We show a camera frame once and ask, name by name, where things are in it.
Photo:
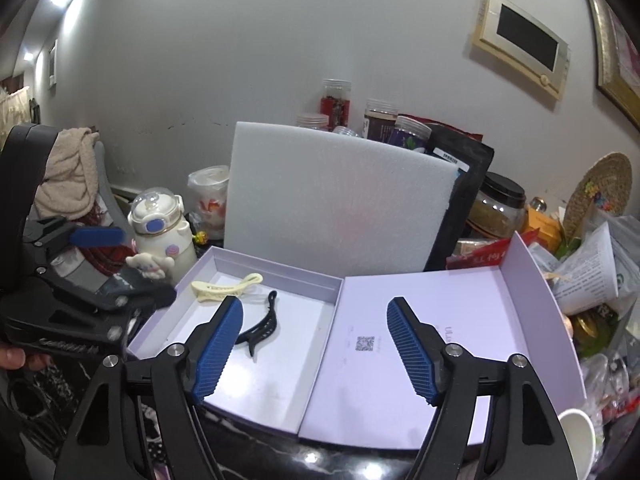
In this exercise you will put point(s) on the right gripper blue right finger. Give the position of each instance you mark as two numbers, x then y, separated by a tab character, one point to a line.
416	350

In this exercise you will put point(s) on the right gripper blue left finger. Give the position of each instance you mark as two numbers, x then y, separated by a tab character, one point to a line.
211	345

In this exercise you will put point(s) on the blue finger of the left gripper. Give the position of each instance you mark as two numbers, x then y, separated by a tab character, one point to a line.
97	237

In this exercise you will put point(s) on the black hair claw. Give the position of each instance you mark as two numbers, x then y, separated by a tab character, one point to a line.
264	329

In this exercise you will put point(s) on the cream hair clip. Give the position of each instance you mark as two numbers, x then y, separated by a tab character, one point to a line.
205	292

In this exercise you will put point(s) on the person's left hand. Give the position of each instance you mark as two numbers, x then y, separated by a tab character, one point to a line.
12	358

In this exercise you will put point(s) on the red plaid scarf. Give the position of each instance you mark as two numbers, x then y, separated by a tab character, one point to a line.
107	260

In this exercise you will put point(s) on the beige towel on chair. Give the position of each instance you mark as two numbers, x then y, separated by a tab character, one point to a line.
70	182

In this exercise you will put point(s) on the white Cinnamoroll bottle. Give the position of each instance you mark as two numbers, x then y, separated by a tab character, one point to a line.
162	244

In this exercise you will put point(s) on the lilac open gift box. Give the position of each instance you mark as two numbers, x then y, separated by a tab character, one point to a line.
331	371

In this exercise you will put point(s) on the white plastic bag cup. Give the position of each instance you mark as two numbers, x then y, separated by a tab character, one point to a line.
210	188

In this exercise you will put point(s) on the upper pink paper cup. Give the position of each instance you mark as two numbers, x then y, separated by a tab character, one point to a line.
581	439

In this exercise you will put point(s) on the glass jar black lid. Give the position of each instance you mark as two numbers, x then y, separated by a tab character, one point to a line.
499	209

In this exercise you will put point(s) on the white foam board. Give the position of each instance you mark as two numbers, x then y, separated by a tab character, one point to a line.
331	203

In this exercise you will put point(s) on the white paper leaflet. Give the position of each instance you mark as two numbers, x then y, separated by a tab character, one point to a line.
587	278

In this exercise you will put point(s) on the purple label jar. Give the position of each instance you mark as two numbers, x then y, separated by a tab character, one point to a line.
410	134

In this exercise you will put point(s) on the dark-filled jar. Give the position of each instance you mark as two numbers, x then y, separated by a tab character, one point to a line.
379	118

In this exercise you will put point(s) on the woven round trivet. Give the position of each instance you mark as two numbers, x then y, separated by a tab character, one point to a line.
606	186

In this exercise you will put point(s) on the cream wall intercom panel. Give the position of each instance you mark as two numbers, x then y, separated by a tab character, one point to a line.
515	37

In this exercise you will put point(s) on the gold picture frame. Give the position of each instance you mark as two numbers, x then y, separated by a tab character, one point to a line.
618	61

